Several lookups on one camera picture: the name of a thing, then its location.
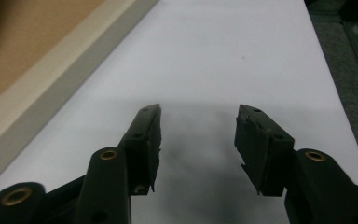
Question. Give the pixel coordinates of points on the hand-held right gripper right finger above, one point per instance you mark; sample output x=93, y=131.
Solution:
x=261, y=149

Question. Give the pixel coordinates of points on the wooden picture frame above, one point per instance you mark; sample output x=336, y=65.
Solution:
x=12, y=46

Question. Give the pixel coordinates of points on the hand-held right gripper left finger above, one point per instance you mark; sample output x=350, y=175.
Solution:
x=143, y=149

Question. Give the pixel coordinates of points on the white paper sheet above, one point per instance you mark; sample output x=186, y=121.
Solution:
x=214, y=62

